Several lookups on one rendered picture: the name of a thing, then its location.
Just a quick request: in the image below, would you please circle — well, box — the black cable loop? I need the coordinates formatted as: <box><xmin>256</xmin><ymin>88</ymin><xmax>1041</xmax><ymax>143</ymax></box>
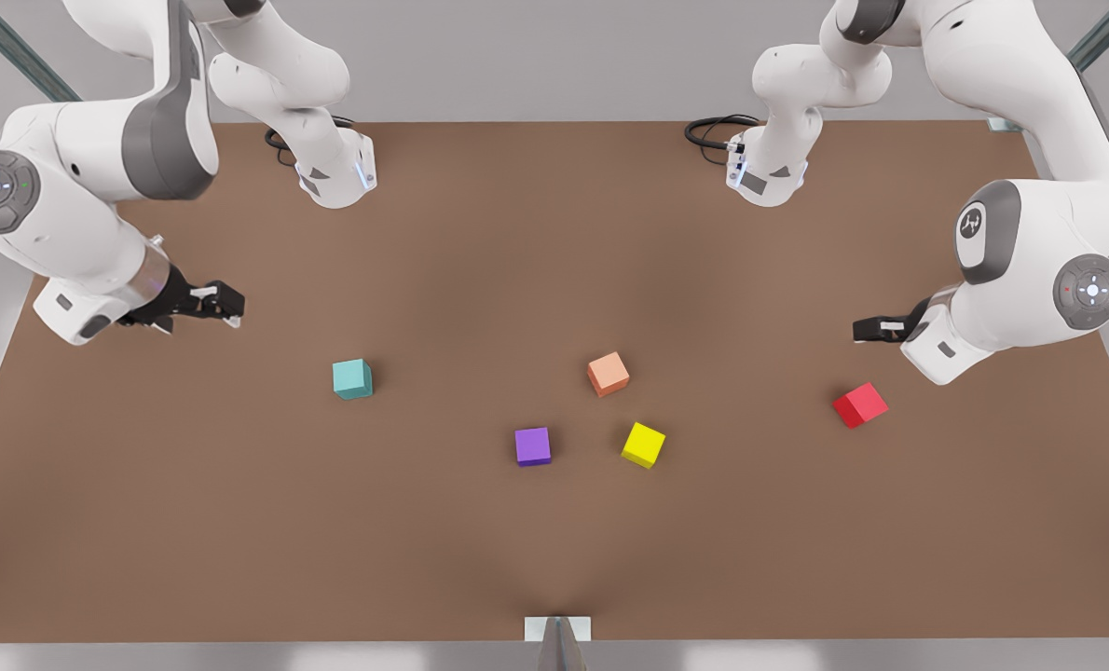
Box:
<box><xmin>265</xmin><ymin>116</ymin><xmax>357</xmax><ymax>170</ymax></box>
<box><xmin>684</xmin><ymin>115</ymin><xmax>764</xmax><ymax>170</ymax></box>

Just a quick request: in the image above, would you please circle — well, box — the red wooden cube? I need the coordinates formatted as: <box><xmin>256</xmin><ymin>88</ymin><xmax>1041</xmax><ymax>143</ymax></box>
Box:
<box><xmin>832</xmin><ymin>381</ymin><xmax>889</xmax><ymax>430</ymax></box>

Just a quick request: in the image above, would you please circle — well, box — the teal blue wooden cube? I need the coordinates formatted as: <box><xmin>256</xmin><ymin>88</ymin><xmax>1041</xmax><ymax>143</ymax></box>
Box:
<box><xmin>333</xmin><ymin>358</ymin><xmax>374</xmax><ymax>401</ymax></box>

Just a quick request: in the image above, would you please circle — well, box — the orange wooden cube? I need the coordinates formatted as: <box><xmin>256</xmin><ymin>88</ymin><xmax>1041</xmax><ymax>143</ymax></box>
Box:
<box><xmin>587</xmin><ymin>351</ymin><xmax>630</xmax><ymax>398</ymax></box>

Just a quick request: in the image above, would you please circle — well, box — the yellow wooden cube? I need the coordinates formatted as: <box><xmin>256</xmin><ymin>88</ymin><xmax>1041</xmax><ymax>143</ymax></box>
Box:
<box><xmin>622</xmin><ymin>421</ymin><xmax>666</xmax><ymax>470</ymax></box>

